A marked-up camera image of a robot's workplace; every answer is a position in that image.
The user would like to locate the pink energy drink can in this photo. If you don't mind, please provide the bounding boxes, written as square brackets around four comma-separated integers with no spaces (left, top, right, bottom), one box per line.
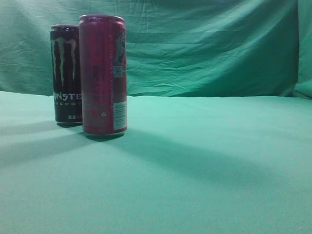
[79,15,127,137]

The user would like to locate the green table cloth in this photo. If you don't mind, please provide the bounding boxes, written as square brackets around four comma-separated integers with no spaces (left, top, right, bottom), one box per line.
[0,92,312,234]

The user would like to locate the green backdrop cloth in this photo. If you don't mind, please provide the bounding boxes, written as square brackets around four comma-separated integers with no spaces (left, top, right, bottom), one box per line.
[0,0,310,97]

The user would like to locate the black Monster energy can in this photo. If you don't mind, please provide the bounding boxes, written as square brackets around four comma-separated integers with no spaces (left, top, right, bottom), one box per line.
[50,24,82,125]

